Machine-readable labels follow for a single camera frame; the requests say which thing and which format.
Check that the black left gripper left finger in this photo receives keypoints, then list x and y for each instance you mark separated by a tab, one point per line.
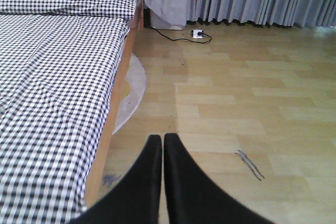
136	197

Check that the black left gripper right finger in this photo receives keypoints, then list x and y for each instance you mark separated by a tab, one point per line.
192	197

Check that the grey round rug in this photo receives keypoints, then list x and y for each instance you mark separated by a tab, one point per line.
134	89

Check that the silver floor power socket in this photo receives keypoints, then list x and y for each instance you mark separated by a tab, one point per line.
197	34

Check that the black white checkered bedding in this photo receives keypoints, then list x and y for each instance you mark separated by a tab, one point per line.
59	59

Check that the wooden bed frame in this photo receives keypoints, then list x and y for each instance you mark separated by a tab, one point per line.
96	172

